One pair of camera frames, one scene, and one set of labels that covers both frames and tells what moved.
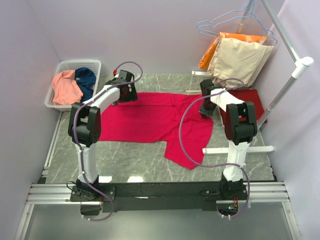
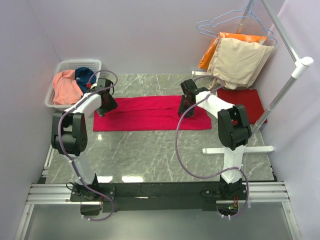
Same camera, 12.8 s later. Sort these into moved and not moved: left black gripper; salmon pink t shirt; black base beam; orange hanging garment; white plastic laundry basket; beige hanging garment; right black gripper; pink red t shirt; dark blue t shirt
Moved: left black gripper; pink red t shirt; right black gripper
Not moved: black base beam; salmon pink t shirt; beige hanging garment; orange hanging garment; dark blue t shirt; white plastic laundry basket
